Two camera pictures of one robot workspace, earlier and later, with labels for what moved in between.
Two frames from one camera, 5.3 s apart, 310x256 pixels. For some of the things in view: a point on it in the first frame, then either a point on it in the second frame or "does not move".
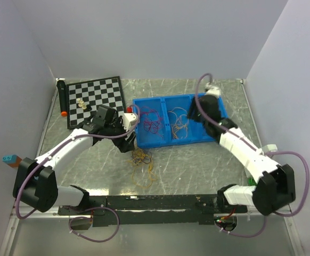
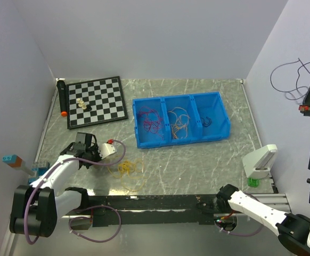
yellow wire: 179,126 does not move
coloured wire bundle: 140,155 -> 131,173
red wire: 153,122 does not move
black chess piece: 89,108 does not move
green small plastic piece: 251,182 does not move
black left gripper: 125,145 -> 95,148
